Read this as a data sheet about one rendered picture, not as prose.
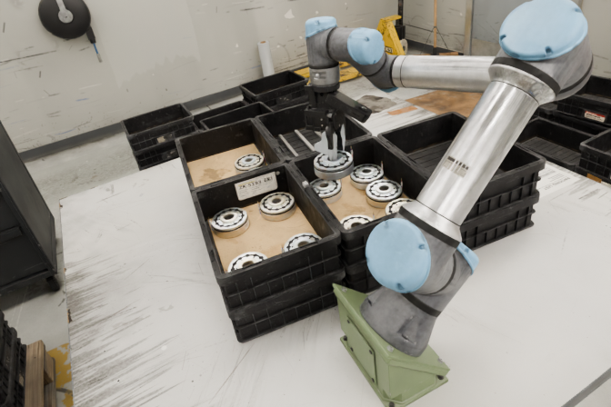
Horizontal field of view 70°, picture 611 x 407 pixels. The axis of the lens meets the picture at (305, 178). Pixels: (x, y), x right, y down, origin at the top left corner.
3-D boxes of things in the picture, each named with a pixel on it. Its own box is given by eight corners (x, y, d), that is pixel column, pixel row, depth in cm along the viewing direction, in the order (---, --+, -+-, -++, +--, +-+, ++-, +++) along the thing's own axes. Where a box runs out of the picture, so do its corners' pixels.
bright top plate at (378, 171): (389, 176, 132) (389, 174, 132) (359, 186, 130) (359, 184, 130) (373, 162, 140) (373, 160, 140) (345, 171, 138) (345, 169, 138)
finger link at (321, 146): (317, 163, 118) (316, 129, 116) (337, 164, 116) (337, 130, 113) (312, 165, 116) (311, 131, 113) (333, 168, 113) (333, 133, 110)
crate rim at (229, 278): (192, 198, 127) (189, 191, 126) (288, 168, 135) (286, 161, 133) (218, 289, 95) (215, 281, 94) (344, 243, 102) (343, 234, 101)
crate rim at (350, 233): (453, 203, 109) (453, 194, 108) (344, 243, 102) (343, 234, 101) (375, 141, 142) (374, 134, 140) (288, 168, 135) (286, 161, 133)
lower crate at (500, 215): (536, 228, 127) (543, 193, 121) (449, 263, 120) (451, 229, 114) (450, 168, 160) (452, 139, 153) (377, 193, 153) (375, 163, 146)
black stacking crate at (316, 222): (201, 223, 132) (191, 193, 126) (292, 193, 139) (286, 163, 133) (229, 318, 100) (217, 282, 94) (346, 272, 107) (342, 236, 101)
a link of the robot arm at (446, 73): (605, 64, 83) (385, 59, 115) (601, 34, 75) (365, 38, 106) (589, 121, 82) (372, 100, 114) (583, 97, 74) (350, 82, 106)
